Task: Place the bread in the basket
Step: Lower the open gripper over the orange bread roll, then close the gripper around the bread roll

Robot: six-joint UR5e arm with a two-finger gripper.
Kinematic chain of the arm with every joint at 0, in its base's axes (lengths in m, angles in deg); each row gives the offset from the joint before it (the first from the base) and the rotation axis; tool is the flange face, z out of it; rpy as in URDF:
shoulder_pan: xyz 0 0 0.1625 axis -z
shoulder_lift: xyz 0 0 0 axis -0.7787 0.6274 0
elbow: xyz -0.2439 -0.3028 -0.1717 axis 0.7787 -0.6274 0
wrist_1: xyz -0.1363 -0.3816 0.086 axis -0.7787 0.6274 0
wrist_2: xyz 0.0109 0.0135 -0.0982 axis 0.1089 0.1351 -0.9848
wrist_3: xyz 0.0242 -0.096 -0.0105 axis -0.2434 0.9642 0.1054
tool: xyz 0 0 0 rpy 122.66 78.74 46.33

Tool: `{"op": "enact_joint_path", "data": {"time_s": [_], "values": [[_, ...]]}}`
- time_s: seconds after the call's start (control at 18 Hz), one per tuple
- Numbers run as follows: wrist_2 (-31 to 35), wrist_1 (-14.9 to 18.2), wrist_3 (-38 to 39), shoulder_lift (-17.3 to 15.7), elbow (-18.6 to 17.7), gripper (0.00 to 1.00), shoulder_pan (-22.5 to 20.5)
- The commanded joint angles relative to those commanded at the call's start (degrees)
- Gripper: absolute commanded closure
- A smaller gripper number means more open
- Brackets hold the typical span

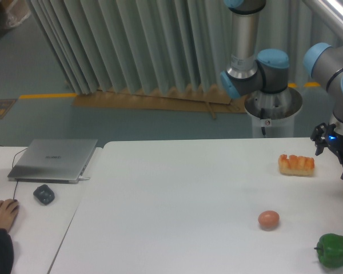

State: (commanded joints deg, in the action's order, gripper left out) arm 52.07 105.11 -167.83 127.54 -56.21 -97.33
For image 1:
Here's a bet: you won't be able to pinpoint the dark sleeved forearm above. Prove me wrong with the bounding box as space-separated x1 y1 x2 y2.
0 228 14 273

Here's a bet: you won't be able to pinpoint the brown egg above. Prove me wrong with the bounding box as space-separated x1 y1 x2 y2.
258 211 280 229

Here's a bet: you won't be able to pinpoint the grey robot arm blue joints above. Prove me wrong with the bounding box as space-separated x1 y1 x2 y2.
220 1 343 124

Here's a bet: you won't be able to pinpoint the person's hand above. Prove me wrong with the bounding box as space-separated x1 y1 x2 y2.
0 199 13 232

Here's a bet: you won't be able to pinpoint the black clicker device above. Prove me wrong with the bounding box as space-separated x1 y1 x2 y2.
33 184 55 206

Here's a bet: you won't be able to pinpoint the silver closed laptop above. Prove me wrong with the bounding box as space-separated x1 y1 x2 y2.
7 139 98 183

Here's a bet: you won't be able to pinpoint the silver metal frame bar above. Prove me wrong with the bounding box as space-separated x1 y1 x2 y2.
303 0 343 41

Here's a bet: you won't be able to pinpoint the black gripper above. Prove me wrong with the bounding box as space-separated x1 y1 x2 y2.
310 123 343 180

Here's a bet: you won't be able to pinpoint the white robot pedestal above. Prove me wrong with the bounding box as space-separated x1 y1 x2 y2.
244 87 303 138

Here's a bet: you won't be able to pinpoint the green bell pepper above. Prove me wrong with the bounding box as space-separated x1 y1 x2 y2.
314 233 343 268

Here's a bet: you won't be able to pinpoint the orange glazed bread loaf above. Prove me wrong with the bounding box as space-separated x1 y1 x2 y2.
278 154 315 176

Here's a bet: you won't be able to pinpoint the black mouse cable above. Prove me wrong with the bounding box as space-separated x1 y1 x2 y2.
0 145 31 200

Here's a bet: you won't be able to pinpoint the grey folding curtain screen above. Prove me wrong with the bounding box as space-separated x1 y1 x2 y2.
25 0 318 97

